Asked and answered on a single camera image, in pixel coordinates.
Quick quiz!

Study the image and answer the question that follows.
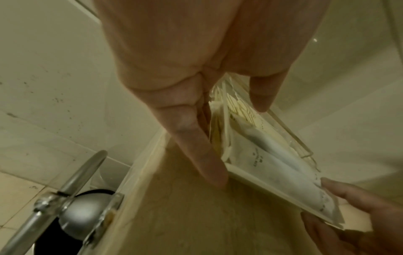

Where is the person's right hand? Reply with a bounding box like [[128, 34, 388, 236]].
[[300, 177, 403, 255]]

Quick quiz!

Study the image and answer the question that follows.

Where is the person's left hand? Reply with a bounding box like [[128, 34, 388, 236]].
[[92, 0, 332, 189]]

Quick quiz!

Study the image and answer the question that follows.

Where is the clear acrylic tray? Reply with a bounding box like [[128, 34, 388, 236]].
[[207, 73, 348, 230]]

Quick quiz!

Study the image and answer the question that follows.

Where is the chrome towel bar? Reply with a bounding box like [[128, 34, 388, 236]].
[[0, 149, 126, 255]]

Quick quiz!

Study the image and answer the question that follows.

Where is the black chrome waste bin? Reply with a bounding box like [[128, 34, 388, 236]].
[[32, 188, 118, 255]]

